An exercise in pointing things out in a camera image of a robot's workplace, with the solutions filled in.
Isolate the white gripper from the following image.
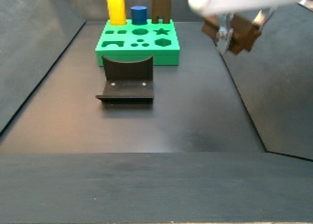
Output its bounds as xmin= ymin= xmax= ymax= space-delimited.
xmin=188 ymin=0 xmax=303 ymax=54

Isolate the brown star prism block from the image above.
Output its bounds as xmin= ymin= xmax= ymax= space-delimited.
xmin=201 ymin=15 xmax=262 ymax=55

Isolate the black curved fixture stand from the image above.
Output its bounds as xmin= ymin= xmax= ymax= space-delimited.
xmin=94 ymin=57 xmax=153 ymax=101

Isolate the brown arch block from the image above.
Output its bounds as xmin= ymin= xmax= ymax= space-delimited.
xmin=151 ymin=0 xmax=171 ymax=24

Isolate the green shape sorter base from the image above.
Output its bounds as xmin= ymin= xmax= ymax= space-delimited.
xmin=94 ymin=19 xmax=179 ymax=67

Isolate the blue cylinder block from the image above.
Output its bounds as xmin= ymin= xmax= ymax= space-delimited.
xmin=130 ymin=5 xmax=147 ymax=25

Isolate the yellow rectangular block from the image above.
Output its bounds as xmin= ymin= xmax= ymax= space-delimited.
xmin=106 ymin=0 xmax=125 ymax=26

